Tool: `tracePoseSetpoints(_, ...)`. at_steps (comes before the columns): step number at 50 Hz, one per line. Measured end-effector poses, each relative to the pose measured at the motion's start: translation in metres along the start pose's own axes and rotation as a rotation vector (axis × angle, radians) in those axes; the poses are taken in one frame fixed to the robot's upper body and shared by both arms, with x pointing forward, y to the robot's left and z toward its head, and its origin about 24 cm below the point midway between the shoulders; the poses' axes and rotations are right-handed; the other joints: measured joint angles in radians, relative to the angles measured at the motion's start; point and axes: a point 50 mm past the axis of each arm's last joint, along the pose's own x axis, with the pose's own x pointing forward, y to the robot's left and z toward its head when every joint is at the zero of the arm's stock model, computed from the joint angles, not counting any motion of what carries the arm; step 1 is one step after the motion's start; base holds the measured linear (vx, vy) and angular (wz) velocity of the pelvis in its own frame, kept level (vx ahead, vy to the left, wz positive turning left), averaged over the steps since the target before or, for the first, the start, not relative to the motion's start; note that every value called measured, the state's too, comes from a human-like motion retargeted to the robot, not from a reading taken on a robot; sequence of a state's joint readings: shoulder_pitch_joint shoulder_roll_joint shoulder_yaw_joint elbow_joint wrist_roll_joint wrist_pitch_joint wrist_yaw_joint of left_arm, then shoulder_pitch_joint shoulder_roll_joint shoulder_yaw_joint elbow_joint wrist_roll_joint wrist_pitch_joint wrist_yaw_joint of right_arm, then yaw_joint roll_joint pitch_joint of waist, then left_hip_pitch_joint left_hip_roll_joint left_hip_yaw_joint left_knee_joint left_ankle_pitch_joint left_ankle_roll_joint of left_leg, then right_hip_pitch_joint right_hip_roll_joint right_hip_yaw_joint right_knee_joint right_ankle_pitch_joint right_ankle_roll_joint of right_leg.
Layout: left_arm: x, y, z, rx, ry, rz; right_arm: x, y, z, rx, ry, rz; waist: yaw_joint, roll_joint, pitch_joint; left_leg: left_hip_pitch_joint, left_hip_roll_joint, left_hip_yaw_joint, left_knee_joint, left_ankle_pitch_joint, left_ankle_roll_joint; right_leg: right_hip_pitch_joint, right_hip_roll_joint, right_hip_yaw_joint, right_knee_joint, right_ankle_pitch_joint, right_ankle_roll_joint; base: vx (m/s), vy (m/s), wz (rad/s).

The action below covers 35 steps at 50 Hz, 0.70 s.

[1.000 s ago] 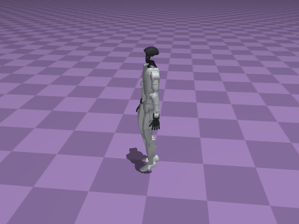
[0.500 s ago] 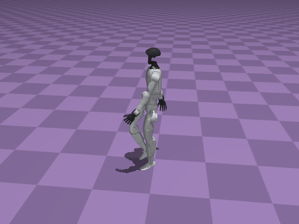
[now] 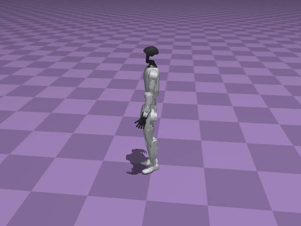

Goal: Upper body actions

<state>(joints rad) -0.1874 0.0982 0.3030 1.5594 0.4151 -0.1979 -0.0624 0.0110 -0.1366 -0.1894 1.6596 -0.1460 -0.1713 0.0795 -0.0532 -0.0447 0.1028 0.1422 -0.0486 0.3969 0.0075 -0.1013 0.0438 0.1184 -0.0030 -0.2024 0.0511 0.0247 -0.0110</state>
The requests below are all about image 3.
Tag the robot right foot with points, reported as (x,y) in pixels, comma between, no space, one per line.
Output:
(147,162)

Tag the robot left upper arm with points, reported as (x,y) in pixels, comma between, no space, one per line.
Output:
(153,75)

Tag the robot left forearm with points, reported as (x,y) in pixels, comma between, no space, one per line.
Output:
(147,106)

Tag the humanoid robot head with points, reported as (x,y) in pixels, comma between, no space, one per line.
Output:
(150,51)

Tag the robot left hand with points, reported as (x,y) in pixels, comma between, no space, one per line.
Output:
(141,121)

